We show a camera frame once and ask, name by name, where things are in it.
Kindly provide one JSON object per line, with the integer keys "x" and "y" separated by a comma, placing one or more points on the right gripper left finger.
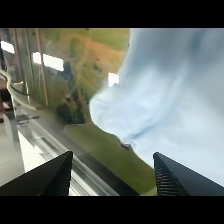
{"x": 46, "y": 178}

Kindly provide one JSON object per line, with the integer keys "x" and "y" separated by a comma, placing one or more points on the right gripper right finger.
{"x": 181, "y": 178}

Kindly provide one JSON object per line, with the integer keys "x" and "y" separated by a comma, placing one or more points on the light blue shirt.
{"x": 173, "y": 100}

